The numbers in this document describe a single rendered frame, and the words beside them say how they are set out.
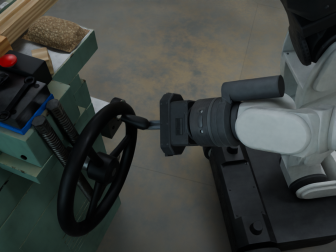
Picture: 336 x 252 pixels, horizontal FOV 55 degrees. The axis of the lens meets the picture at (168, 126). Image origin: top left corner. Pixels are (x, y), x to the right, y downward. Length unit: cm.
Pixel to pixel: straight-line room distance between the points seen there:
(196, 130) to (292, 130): 16
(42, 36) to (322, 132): 64
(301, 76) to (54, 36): 60
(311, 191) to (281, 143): 83
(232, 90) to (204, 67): 154
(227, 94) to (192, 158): 112
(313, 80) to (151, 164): 103
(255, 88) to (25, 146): 39
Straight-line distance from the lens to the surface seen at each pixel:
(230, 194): 136
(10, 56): 64
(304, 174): 128
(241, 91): 53
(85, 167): 69
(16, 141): 61
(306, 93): 81
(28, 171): 66
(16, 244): 90
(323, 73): 77
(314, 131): 48
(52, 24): 84
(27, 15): 91
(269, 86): 52
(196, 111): 56
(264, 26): 247
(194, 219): 150
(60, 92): 63
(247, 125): 50
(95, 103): 106
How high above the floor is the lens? 140
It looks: 53 degrees down
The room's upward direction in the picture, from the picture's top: straight up
